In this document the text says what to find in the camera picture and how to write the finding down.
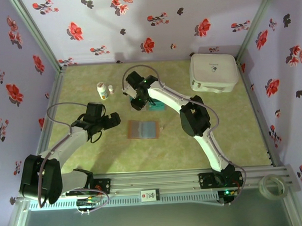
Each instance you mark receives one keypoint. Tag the grey metal panel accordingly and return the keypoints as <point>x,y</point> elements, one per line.
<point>155,220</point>

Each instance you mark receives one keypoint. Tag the large white pill bottle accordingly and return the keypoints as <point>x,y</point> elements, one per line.
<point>102,91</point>

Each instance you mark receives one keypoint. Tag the clear tape roll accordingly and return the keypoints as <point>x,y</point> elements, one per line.
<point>261,189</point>

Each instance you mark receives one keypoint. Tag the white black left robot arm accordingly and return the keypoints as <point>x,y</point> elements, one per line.
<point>67,141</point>

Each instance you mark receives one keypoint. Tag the white zip medicine case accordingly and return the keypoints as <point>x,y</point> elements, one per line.
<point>213,70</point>

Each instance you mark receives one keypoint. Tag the aluminium table side rail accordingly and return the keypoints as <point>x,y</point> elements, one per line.
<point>53,97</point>
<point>259,113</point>

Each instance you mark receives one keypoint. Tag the brown leather card holder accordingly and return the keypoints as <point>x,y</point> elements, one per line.
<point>143,129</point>

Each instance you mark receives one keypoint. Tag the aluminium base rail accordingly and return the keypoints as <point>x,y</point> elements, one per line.
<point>154,184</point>

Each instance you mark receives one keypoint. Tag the white label red square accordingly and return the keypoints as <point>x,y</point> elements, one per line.
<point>149,196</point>

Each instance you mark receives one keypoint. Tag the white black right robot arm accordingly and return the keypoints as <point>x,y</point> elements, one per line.
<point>165,97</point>

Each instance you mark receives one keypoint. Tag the aluminium frame leg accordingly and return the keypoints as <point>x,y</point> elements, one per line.
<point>295,211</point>
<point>17,221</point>

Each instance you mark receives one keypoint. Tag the small white pill bottle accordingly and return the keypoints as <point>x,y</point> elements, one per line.
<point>111,90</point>

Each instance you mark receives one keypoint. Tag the circuit board with green light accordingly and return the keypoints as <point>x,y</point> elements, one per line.
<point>227,193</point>

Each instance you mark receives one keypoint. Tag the aluminium frame post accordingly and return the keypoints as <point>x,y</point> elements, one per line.
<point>38,35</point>
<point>255,26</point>

